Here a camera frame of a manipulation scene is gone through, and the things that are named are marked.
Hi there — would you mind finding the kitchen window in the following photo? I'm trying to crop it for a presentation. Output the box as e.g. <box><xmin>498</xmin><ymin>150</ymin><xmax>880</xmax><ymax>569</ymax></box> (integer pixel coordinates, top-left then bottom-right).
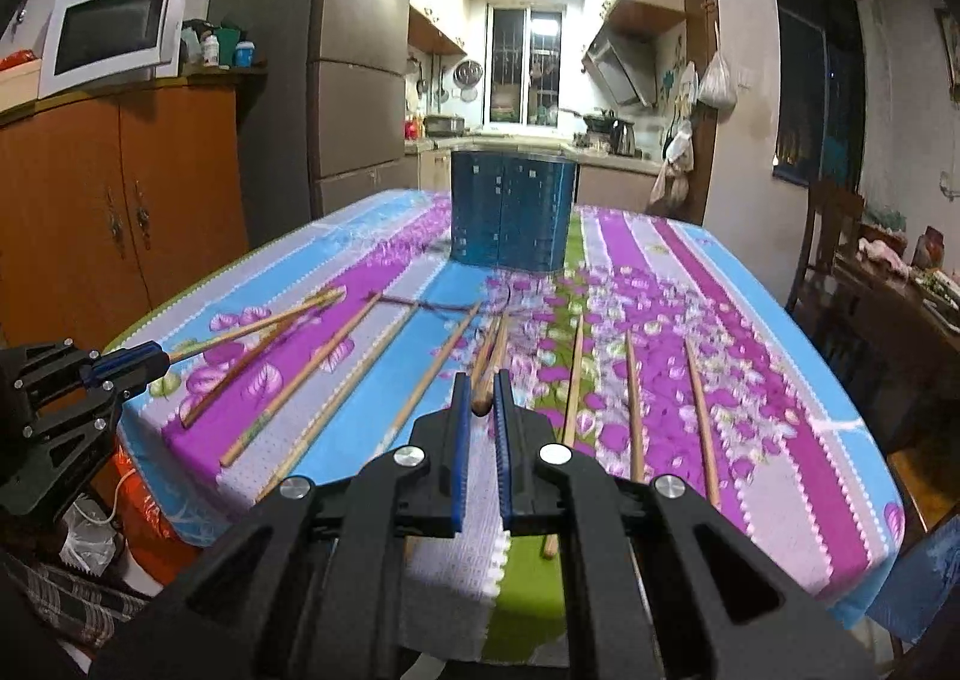
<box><xmin>485</xmin><ymin>4</ymin><xmax>565</xmax><ymax>129</ymax></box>

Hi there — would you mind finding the wooden chopstick green end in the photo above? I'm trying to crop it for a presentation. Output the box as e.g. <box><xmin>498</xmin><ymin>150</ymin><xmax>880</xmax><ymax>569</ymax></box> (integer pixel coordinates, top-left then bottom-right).
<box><xmin>220</xmin><ymin>292</ymin><xmax>382</xmax><ymax>469</ymax></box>

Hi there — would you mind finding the orange wooden cabinet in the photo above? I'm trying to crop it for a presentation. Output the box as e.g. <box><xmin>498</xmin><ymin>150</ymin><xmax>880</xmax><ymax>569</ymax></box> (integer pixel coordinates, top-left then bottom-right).
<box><xmin>2</xmin><ymin>72</ymin><xmax>262</xmax><ymax>348</ymax></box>

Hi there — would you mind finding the floral striped tablecloth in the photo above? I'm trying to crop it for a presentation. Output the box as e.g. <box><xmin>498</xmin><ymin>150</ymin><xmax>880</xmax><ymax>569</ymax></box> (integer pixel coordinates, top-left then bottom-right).
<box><xmin>116</xmin><ymin>191</ymin><xmax>905</xmax><ymax>625</ymax></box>

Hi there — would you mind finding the blue perforated utensil holder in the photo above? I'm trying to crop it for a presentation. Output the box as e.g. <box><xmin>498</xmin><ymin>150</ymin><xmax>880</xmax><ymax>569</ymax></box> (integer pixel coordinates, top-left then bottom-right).
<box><xmin>451</xmin><ymin>148</ymin><xmax>579</xmax><ymax>274</ymax></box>

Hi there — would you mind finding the white microwave oven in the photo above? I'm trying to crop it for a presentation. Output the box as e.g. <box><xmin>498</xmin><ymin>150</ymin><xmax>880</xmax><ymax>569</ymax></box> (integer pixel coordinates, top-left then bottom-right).
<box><xmin>39</xmin><ymin>0</ymin><xmax>185</xmax><ymax>98</ymax></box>

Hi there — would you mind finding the white bottle on cabinet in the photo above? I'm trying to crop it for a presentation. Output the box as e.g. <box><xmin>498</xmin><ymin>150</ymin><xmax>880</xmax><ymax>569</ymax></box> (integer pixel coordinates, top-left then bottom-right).
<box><xmin>200</xmin><ymin>31</ymin><xmax>220</xmax><ymax>67</ymax></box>

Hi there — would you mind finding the electric kettle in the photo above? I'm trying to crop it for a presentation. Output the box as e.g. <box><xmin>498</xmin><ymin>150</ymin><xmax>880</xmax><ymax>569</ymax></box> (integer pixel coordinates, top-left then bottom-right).
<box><xmin>608</xmin><ymin>119</ymin><xmax>636</xmax><ymax>157</ymax></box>

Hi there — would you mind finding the blue cup on cabinet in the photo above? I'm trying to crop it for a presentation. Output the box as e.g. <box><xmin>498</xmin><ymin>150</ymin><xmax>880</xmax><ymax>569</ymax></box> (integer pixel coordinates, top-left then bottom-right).
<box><xmin>233</xmin><ymin>40</ymin><xmax>256</xmax><ymax>69</ymax></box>

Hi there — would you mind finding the green container on cabinet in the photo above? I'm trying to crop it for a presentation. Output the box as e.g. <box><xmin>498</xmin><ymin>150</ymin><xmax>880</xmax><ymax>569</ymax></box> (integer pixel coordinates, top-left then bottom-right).
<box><xmin>213</xmin><ymin>25</ymin><xmax>242</xmax><ymax>67</ymax></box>

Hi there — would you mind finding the dark wooden side table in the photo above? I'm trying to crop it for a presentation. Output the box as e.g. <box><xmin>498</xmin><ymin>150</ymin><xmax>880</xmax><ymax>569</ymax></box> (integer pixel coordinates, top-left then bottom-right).
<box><xmin>832</xmin><ymin>242</ymin><xmax>958</xmax><ymax>453</ymax></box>

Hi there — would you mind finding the dark wooden chair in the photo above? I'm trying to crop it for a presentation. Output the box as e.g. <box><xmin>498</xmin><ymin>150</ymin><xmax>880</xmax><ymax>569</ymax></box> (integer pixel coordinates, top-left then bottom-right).
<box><xmin>786</xmin><ymin>178</ymin><xmax>864</xmax><ymax>347</ymax></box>

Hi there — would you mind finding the range hood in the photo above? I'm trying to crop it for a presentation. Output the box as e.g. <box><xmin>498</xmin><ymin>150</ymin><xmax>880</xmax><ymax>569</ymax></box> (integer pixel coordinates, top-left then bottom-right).
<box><xmin>584</xmin><ymin>25</ymin><xmax>658</xmax><ymax>109</ymax></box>

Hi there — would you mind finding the hanging white plastic bag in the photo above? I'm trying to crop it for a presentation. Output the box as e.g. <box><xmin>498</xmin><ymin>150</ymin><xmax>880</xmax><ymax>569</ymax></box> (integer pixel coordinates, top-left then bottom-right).
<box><xmin>697</xmin><ymin>23</ymin><xmax>737</xmax><ymax>114</ymax></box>

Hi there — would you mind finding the grey refrigerator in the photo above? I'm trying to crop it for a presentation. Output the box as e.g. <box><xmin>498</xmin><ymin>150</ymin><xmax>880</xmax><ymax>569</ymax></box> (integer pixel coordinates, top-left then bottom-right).
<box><xmin>208</xmin><ymin>0</ymin><xmax>416</xmax><ymax>246</ymax></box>

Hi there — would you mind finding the dark room window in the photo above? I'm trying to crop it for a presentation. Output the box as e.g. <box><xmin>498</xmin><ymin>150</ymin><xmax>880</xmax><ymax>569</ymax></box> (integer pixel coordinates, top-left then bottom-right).
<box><xmin>773</xmin><ymin>0</ymin><xmax>866</xmax><ymax>191</ymax></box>

